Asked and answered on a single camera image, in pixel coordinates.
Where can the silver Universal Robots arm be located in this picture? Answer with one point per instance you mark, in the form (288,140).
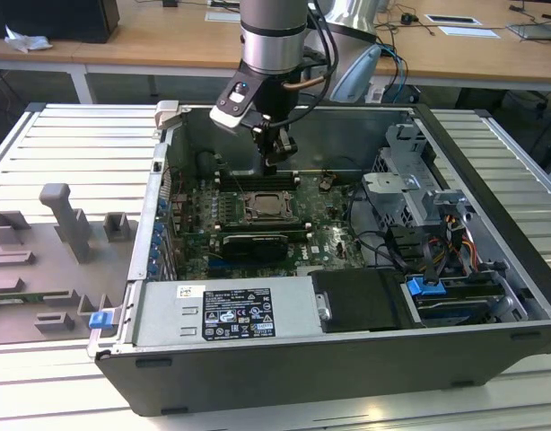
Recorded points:
(271,49)

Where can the grey case latch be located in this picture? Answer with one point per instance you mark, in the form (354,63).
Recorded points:
(165,114)

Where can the silver metal drive cage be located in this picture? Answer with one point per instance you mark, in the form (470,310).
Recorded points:
(392,188)

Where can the black round cylinder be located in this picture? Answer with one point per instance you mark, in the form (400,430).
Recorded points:
(206,162)

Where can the black RAM slot bank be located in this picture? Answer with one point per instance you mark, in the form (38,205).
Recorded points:
(244,182)
(257,228)

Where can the grey parts rack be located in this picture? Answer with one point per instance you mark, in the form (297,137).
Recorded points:
(42,269)

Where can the crumpled white paper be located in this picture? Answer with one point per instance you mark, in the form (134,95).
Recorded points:
(26,41)

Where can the pale blue teach pendant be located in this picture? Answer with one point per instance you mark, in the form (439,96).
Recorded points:
(358,76)

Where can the silver power supply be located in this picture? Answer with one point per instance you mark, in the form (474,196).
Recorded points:
(168,319)

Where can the wooden desk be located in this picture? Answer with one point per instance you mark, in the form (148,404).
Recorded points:
(123,49)

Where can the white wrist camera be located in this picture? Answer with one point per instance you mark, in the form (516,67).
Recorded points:
(226,117)

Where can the black box on desk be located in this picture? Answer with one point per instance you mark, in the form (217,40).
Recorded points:
(55,20)

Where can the hard disk in blue carrier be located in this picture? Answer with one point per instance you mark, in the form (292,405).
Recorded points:
(455,303)

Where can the green motherboard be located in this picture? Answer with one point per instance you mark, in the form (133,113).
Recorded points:
(334,242)

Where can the black graphics card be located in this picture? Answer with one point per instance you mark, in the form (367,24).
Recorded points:
(257,249)

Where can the CPU socket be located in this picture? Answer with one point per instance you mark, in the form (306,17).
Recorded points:
(247,218)

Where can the black open PC case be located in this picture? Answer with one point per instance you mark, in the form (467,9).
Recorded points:
(302,377)

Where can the white paper sheet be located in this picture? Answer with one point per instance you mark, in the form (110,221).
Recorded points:
(468,32)

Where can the blue case latch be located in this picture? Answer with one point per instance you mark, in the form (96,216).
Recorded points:
(99,320)

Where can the black plastic shroud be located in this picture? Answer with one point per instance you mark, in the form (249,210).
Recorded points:
(361,301)

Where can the clear glass tray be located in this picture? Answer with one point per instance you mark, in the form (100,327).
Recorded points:
(536,31)

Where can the small black adapter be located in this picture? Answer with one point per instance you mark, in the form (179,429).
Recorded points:
(409,18)

